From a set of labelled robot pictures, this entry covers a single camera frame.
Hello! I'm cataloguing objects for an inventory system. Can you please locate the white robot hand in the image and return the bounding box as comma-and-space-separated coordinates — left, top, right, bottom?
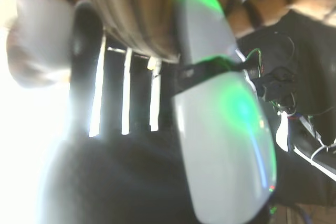
39, 0, 278, 224

